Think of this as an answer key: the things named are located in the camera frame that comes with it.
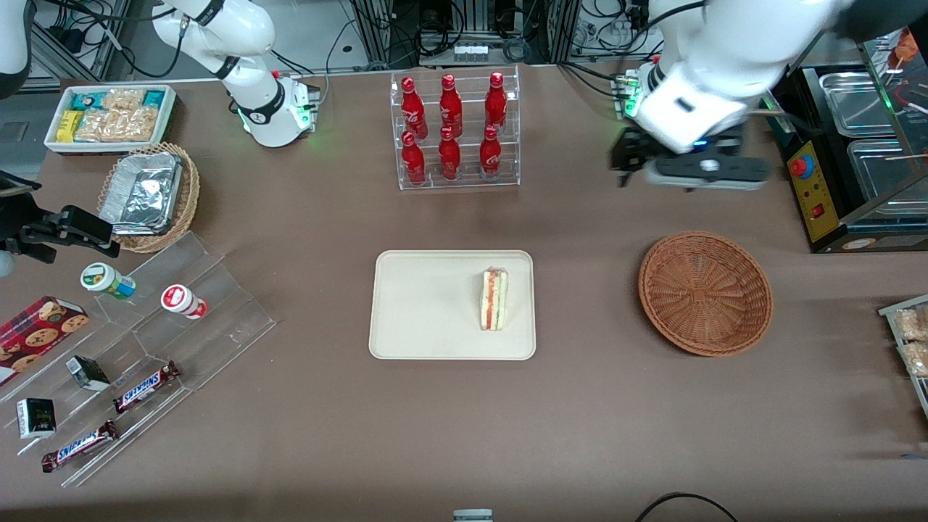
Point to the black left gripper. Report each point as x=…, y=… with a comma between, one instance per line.
x=636, y=154

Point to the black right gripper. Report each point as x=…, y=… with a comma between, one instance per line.
x=38, y=230

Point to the triangular sandwich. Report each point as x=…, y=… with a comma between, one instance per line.
x=494, y=301

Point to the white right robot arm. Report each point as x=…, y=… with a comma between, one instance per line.
x=261, y=109

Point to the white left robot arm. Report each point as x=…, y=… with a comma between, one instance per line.
x=710, y=65

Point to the oval tan wicker basket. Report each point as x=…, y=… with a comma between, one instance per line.
x=190, y=196

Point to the round brown wicker basket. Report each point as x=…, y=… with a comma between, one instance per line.
x=703, y=293

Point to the cream plastic tray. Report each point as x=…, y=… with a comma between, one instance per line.
x=428, y=304

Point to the grey metal snack tray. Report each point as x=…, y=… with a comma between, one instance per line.
x=886, y=313

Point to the green lid drink cup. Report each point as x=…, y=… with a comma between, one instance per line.
x=105, y=280

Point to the aluminium foil container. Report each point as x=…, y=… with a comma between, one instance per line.
x=141, y=192

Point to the red lid drink cup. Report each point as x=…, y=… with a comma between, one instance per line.
x=181, y=301

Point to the yellow snack packet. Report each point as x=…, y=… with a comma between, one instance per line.
x=69, y=127

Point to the clear cracker bag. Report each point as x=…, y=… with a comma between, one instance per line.
x=119, y=125
x=913, y=324
x=123, y=100
x=917, y=359

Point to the red cookie box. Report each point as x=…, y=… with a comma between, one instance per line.
x=36, y=337

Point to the red cola bottle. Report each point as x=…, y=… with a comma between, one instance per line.
x=491, y=156
x=450, y=109
x=449, y=159
x=496, y=105
x=411, y=109
x=413, y=163

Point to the teal snack packet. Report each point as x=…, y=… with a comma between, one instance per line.
x=87, y=100
x=154, y=98

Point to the white snack bin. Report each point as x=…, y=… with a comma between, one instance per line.
x=170, y=116

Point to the clear acrylic bottle rack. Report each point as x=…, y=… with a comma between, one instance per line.
x=470, y=183

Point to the brown Snickers bar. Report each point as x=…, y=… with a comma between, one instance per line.
x=145, y=387
x=80, y=446

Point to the clear acrylic stepped display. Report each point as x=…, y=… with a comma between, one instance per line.
x=217, y=341

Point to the white power strip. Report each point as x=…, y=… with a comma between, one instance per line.
x=470, y=52

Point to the small black white box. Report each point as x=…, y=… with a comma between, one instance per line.
x=36, y=418

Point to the black food warmer cabinet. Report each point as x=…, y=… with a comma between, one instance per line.
x=815, y=196

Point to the steel food pan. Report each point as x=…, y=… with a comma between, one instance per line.
x=855, y=101
x=881, y=170

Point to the small grey device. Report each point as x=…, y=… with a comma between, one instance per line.
x=473, y=515

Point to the aluminium frame rack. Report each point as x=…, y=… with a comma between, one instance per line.
x=373, y=29

